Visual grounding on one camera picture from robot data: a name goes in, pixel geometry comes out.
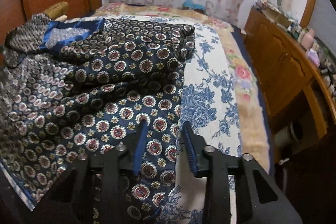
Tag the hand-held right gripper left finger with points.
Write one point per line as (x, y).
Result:
(140, 146)

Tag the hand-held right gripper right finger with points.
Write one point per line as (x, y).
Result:
(190, 151)

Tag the patterned satin pajama top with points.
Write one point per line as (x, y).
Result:
(105, 98)

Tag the pink floral bedsheet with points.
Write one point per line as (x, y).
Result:
(239, 66)

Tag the wooden sideboard cabinet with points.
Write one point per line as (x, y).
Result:
(275, 56)

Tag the purple soft pouch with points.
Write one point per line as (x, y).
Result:
(314, 57)

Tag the gold patterned pillow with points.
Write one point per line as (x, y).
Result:
(56, 10)

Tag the pink thermos flask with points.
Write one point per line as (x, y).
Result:
(307, 39)

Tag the grey window blind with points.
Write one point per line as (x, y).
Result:
(325, 16)

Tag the wooden window frame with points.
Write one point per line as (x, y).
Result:
(309, 3)

